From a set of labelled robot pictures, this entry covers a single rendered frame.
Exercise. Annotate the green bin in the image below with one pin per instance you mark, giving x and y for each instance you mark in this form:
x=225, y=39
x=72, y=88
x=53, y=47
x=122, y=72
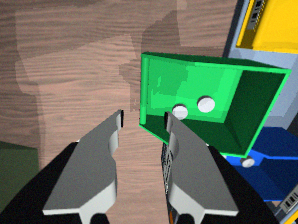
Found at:
x=244, y=92

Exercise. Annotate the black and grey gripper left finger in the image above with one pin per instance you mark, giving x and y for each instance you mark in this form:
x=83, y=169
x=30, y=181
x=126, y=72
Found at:
x=79, y=182

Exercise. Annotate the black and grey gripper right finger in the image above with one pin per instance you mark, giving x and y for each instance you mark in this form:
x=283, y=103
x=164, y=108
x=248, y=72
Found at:
x=204, y=184

